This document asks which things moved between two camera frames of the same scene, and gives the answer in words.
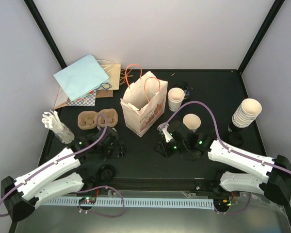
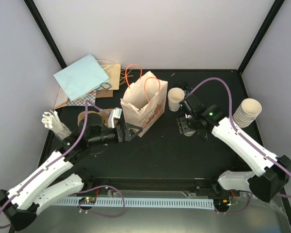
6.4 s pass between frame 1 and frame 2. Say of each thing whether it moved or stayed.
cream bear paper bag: stayed
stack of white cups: stayed
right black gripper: moved
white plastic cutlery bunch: stayed
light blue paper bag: stayed
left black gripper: moved
